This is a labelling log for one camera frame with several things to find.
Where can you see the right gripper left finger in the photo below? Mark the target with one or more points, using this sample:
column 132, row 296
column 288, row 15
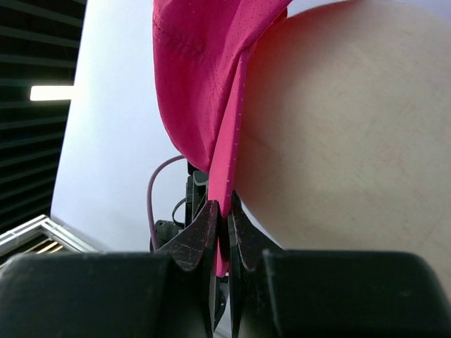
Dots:
column 168, row 293

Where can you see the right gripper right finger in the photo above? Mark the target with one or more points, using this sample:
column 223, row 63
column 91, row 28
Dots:
column 315, row 293

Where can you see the magenta baseball cap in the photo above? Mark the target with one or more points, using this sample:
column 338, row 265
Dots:
column 201, row 52

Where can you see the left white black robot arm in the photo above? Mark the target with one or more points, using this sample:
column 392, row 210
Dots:
column 184, row 212

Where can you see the cream fabric mannequin head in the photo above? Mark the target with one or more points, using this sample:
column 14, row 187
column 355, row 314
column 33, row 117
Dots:
column 345, row 140

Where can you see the ceiling light strip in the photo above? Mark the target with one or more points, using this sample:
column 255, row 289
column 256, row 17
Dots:
column 51, row 93

